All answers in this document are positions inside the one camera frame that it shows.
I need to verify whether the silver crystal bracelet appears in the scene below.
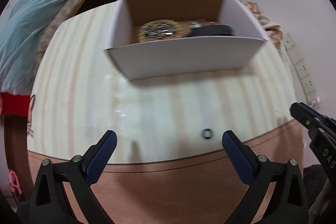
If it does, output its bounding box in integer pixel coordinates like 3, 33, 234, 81
187, 19, 217, 29

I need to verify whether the pink slipper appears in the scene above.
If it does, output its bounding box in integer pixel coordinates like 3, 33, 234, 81
8, 169, 22, 196

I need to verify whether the beige checkered cloth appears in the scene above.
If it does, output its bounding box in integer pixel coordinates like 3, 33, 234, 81
244, 2, 284, 50

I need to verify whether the bed with checkered mattress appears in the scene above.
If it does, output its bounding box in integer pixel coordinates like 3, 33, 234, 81
0, 0, 127, 117

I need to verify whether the striped tablecloth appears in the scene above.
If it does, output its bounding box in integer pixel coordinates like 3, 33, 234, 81
27, 3, 295, 164

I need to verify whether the black band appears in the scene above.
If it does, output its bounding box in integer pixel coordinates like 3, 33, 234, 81
187, 25, 234, 37

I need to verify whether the white cardboard box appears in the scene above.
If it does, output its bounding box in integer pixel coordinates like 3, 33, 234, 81
105, 0, 268, 80

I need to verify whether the light blue duvet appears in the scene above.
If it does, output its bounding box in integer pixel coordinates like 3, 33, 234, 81
1, 0, 67, 95

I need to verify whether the white wall socket strip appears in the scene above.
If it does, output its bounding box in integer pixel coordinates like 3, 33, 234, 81
283, 34, 321, 110

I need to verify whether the small black ring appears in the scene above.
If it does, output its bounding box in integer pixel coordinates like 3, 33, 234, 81
201, 128, 215, 140

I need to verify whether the wooden bead bracelet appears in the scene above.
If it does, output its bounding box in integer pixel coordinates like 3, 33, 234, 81
137, 19, 192, 44

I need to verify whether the silver bead bracelet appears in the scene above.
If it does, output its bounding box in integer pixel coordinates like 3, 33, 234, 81
141, 23, 177, 38

